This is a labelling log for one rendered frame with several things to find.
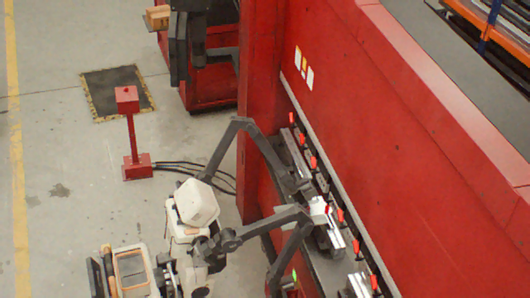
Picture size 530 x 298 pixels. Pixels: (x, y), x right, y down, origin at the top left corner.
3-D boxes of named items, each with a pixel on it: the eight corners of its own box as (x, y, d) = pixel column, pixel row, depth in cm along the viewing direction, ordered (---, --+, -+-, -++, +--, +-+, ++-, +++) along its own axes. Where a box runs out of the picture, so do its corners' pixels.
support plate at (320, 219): (272, 208, 321) (272, 206, 320) (316, 200, 327) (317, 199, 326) (281, 231, 308) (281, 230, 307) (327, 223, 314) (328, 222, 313)
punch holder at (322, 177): (315, 176, 315) (318, 154, 304) (330, 174, 317) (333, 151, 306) (324, 195, 304) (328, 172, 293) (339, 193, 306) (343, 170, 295)
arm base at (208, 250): (195, 240, 272) (202, 259, 263) (208, 230, 271) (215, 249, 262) (206, 247, 278) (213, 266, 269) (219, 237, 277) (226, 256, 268)
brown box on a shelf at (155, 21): (142, 16, 487) (140, 2, 479) (171, 12, 494) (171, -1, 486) (148, 32, 466) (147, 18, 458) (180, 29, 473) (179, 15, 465)
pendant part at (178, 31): (173, 50, 397) (171, 2, 374) (190, 50, 398) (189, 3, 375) (170, 87, 363) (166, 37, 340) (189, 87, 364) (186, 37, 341)
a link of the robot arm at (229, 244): (302, 195, 273) (309, 208, 264) (310, 216, 280) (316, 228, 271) (216, 230, 272) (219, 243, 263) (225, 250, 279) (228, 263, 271)
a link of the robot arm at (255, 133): (242, 122, 296) (243, 127, 286) (251, 116, 295) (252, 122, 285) (286, 184, 310) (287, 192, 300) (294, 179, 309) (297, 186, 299)
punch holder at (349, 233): (341, 230, 286) (345, 207, 275) (357, 227, 288) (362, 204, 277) (353, 252, 275) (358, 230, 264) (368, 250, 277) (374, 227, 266)
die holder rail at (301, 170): (278, 139, 386) (279, 128, 380) (286, 138, 387) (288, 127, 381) (301, 189, 349) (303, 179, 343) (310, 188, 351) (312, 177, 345)
